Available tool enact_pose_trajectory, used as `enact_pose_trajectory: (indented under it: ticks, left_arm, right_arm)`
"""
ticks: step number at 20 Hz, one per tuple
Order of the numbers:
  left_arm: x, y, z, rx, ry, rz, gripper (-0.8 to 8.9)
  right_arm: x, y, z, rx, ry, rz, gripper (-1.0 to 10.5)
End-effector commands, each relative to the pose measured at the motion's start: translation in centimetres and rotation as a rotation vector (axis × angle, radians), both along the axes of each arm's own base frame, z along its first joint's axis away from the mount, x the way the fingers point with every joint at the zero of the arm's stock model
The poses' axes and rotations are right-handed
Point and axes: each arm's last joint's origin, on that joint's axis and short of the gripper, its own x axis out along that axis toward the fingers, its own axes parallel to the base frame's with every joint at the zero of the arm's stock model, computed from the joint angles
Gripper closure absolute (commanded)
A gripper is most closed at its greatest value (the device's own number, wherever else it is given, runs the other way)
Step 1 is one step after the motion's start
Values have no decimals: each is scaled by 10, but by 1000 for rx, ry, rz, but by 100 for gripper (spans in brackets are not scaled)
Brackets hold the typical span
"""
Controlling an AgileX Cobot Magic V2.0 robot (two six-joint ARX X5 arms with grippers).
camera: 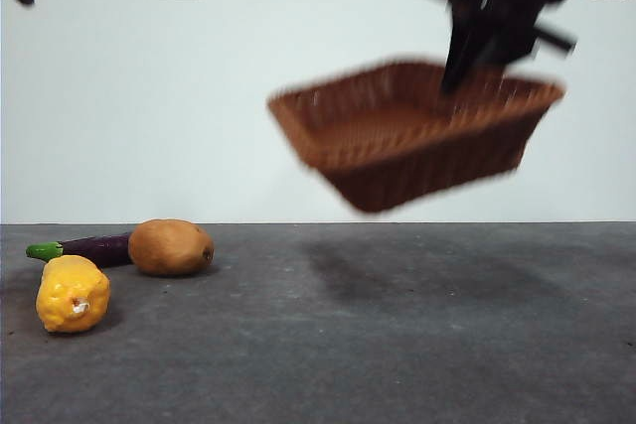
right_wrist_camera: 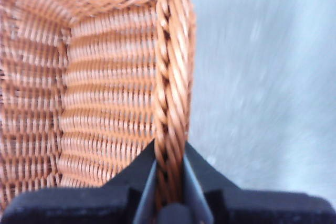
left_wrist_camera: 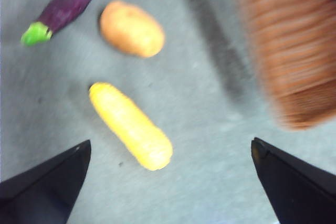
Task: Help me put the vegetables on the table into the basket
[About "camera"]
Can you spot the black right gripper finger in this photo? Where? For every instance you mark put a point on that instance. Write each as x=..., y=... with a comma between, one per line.
x=462, y=46
x=512, y=46

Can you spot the brown wicker basket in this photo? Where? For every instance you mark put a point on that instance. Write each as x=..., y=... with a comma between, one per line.
x=397, y=146

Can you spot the purple eggplant with green stem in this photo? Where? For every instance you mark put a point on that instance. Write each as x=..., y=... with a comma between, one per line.
x=99, y=247

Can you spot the brown potato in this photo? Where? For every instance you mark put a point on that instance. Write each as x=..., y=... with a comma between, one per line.
x=169, y=247

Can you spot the yellow corn cob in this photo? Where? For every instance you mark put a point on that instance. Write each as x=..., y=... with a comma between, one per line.
x=69, y=295

